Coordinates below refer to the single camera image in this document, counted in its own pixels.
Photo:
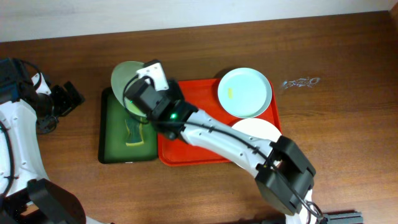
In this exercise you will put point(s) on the white plate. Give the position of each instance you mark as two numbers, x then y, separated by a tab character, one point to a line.
258	127

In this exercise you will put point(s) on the red plastic tray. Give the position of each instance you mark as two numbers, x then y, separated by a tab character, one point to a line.
203	94

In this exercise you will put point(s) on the light blue plate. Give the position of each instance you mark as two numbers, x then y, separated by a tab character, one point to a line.
244	93

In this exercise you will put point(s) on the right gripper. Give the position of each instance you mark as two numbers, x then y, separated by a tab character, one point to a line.
137	94

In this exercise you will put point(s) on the dark green tray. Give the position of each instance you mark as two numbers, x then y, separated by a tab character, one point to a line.
114	134

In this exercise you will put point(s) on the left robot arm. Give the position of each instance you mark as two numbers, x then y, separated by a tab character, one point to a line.
31	106

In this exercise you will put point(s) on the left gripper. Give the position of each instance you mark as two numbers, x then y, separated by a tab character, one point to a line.
62	97

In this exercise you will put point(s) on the pale green plate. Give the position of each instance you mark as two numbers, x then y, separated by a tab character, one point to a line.
121	74

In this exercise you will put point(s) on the yellow green scrub sponge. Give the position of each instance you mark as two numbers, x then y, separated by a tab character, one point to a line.
134	133

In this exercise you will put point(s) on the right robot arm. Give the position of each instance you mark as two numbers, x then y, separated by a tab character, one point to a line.
283	175

